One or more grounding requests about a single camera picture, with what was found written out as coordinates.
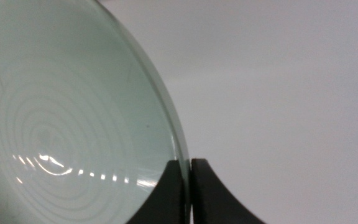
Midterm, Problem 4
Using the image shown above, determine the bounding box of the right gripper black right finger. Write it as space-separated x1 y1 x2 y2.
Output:
190 158 267 224

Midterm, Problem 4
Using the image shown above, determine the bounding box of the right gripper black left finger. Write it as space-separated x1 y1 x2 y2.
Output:
126 159 187 224

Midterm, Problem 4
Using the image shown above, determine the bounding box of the pale green shallow bowl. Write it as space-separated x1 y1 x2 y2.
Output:
0 0 193 224

